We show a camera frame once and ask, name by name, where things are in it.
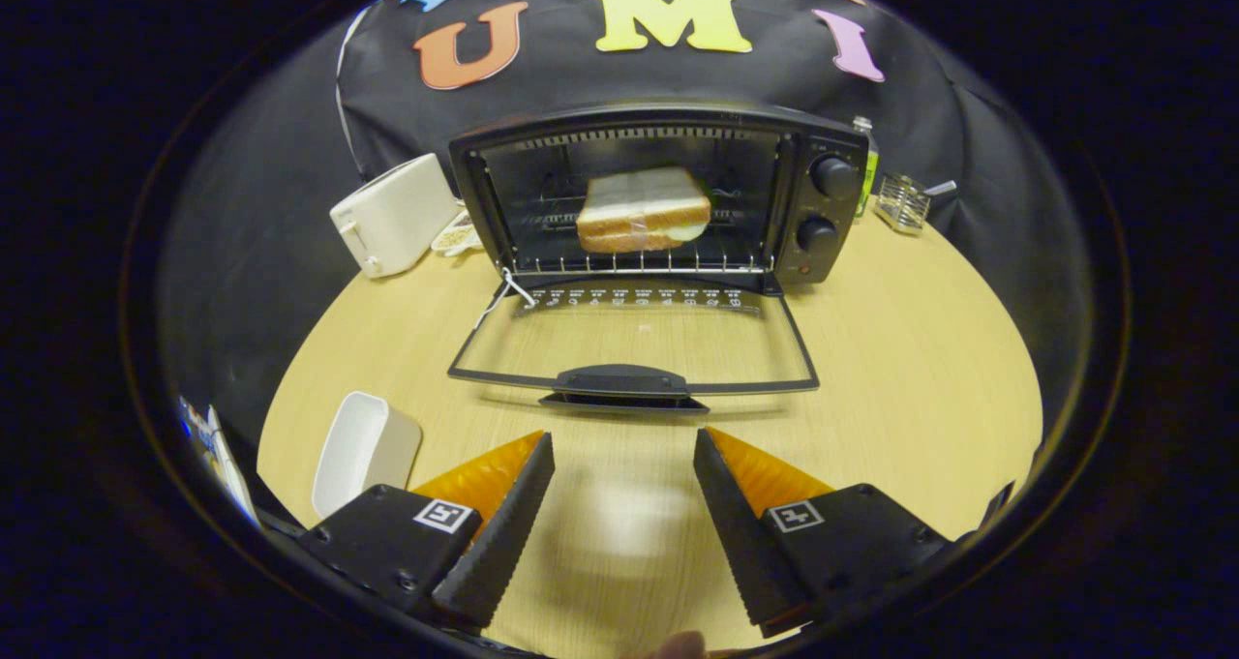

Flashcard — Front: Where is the small dish of grains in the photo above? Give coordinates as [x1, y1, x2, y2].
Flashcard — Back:
[431, 209, 485, 258]

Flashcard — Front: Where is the green label bottle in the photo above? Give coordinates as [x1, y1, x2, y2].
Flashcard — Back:
[852, 115, 880, 219]

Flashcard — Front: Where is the white pop-up toaster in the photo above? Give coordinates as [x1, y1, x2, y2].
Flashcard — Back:
[329, 153, 464, 280]

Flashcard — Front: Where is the white string tie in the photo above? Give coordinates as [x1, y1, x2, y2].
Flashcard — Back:
[472, 267, 539, 329]

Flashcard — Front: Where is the white rectangular food tray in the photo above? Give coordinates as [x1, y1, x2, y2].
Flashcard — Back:
[311, 391, 424, 520]

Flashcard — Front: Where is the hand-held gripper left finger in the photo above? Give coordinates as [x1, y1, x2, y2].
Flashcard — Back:
[295, 432, 557, 631]

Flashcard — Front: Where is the black toaster oven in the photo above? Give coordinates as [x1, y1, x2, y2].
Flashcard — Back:
[447, 100, 870, 416]

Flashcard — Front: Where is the wire mesh basket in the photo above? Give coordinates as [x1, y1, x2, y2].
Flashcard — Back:
[874, 172, 935, 234]

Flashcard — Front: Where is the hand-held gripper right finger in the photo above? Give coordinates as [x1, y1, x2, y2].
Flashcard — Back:
[693, 427, 954, 639]

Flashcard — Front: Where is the toast sandwich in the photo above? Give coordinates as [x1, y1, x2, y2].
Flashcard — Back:
[576, 165, 713, 255]

